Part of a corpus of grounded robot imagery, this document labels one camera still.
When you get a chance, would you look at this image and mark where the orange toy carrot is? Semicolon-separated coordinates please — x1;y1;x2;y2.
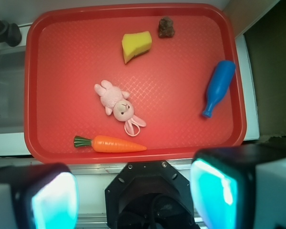
73;135;147;153

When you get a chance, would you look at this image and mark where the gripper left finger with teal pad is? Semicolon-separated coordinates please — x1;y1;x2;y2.
0;163;79;229

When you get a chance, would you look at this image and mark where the black faucet fixture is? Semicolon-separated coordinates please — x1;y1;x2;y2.
0;20;22;47

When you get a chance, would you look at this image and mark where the brown rock-like lump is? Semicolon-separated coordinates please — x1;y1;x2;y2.
158;16;175;38

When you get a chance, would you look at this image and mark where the blue plastic bottle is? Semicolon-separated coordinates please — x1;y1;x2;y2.
203;60;236;118

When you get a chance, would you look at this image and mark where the pink plush bunny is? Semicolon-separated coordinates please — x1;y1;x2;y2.
94;80;147;137

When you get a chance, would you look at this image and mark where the black octagonal mount plate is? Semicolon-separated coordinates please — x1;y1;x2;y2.
104;161;199;229

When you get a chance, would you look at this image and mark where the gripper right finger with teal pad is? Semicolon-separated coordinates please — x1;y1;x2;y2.
190;144;286;229

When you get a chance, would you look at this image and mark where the yellow sponge wedge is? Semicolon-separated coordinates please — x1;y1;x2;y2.
122;31;153;64

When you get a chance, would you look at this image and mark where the red plastic tray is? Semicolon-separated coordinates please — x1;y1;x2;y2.
24;3;246;164

